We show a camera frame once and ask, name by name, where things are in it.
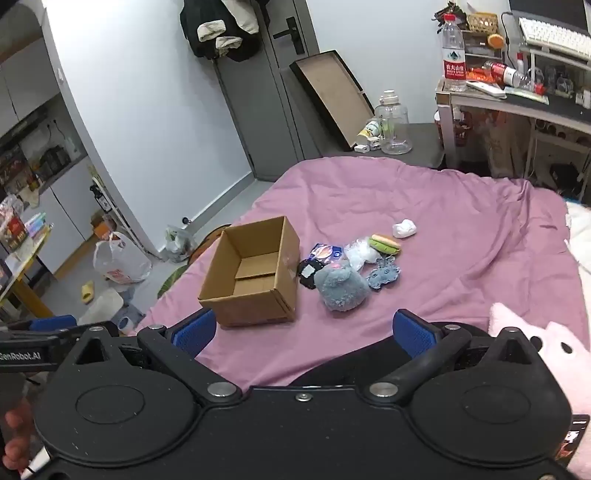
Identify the black and beige jacket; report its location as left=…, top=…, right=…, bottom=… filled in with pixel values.
left=180, top=0, right=273, bottom=62

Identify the blue printed tissue packet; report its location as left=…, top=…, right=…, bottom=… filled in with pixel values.
left=307, top=243, right=345, bottom=267

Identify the blue knitted toy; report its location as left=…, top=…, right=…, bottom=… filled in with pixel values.
left=366, top=257, right=402, bottom=291

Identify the white cabinet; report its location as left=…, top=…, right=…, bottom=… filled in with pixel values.
left=0, top=44, right=122, bottom=280

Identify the brown cardboard box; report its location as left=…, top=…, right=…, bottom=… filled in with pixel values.
left=198, top=215, right=302, bottom=328

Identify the plastic water bottle red label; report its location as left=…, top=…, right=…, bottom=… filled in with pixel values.
left=442, top=13, right=468, bottom=92

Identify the lying plastic bottle red label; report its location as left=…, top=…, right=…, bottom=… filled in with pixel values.
left=482, top=62, right=546, bottom=93

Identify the white desk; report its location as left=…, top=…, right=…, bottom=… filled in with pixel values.
left=436, top=78, right=591, bottom=183

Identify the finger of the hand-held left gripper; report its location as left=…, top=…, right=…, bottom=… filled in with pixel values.
left=0, top=315, right=118, bottom=341

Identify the burger plush toy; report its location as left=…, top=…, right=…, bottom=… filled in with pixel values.
left=369, top=233, right=402, bottom=255

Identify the person's left hand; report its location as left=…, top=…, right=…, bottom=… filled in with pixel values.
left=4, top=398, right=36, bottom=468

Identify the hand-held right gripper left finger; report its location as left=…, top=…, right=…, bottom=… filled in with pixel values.
left=60, top=308, right=243, bottom=407

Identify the grey door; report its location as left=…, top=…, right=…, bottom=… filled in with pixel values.
left=213, top=0, right=324, bottom=182

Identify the black printed packet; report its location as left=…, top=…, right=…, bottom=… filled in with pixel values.
left=553, top=414, right=590, bottom=468

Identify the black and white pouch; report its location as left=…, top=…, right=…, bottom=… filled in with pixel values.
left=297, top=259, right=325, bottom=291

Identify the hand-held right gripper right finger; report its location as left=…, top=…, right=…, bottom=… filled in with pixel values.
left=362, top=309, right=548, bottom=407

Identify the white plastic bag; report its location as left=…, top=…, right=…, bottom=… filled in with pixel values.
left=93, top=232, right=153, bottom=284

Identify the small bottle yellow cap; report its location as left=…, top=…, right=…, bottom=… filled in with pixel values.
left=356, top=119, right=382, bottom=142

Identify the black door handle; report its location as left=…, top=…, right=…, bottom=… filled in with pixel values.
left=272, top=17, right=306, bottom=54

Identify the black monitor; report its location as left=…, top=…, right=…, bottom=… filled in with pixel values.
left=508, top=0, right=591, bottom=34

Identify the clear plastic bag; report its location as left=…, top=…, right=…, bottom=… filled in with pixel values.
left=165, top=224, right=197, bottom=263

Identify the woven basket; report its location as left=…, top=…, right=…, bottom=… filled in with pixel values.
left=467, top=12, right=500, bottom=34

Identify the white pillow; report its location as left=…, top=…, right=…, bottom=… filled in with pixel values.
left=564, top=200, right=591, bottom=274

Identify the pink bed sheet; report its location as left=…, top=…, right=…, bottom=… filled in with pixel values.
left=136, top=157, right=591, bottom=388

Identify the large clear water jug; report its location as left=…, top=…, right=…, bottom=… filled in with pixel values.
left=373, top=90, right=412, bottom=156

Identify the pink plush toy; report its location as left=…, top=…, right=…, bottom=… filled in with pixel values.
left=488, top=302, right=591, bottom=479

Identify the clear bag with white stuffing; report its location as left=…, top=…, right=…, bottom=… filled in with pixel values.
left=344, top=237, right=382, bottom=271

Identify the white keyboard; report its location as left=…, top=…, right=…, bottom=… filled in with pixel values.
left=518, top=17, right=591, bottom=59

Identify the grey plush toy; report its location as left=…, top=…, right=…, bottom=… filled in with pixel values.
left=315, top=264, right=370, bottom=314

